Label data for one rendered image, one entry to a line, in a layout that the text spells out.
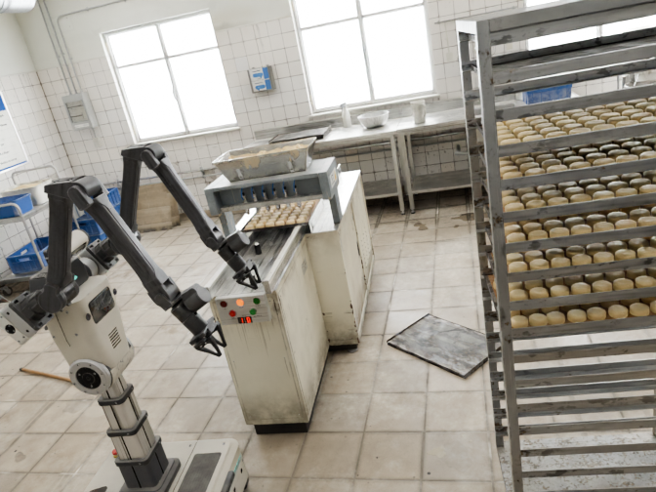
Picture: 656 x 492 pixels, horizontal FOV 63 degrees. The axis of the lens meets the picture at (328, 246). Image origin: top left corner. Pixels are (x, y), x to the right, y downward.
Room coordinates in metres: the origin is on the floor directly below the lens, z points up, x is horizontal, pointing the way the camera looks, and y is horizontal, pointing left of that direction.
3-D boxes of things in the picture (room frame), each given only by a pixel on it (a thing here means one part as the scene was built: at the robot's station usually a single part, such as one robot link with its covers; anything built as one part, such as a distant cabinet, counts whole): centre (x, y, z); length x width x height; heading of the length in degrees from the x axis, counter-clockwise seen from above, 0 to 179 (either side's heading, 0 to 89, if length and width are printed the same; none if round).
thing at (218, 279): (3.22, 0.36, 0.87); 2.01 x 0.03 x 0.07; 167
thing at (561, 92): (5.13, -2.33, 0.95); 0.40 x 0.30 x 0.14; 77
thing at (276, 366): (2.59, 0.36, 0.45); 0.70 x 0.34 x 0.90; 167
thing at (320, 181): (3.08, 0.24, 1.01); 0.72 x 0.33 x 0.34; 77
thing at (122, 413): (1.82, 0.94, 0.53); 0.11 x 0.11 x 0.40; 78
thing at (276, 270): (3.16, 0.07, 0.87); 2.01 x 0.03 x 0.07; 167
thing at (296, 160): (3.08, 0.24, 1.25); 0.56 x 0.29 x 0.14; 77
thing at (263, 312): (2.24, 0.44, 0.77); 0.24 x 0.04 x 0.14; 77
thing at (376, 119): (5.62, -0.73, 0.94); 0.33 x 0.33 x 0.12
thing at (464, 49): (1.76, -0.54, 0.97); 0.03 x 0.03 x 1.70; 79
